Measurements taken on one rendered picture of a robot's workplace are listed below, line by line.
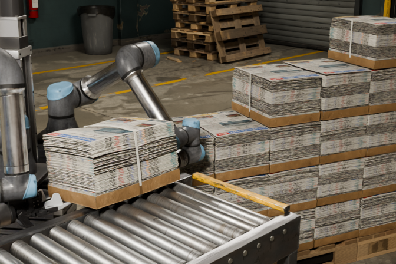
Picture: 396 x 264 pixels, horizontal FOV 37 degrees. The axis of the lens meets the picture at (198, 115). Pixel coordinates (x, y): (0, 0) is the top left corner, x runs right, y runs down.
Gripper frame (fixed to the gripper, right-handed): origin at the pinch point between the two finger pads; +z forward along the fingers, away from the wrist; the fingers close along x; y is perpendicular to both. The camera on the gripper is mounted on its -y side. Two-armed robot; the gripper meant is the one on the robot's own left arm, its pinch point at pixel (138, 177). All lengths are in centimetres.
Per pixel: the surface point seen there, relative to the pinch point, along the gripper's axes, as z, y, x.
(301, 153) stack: -92, -11, 12
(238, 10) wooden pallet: -565, 65, -423
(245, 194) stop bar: -9.7, -3.2, 46.2
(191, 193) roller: -1.3, -2.9, 27.9
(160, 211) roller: 17.6, -3.0, 32.4
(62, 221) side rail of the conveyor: 44.9, -0.2, 16.5
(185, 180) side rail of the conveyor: -8.5, -1.3, 17.7
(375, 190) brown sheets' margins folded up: -138, -41, 25
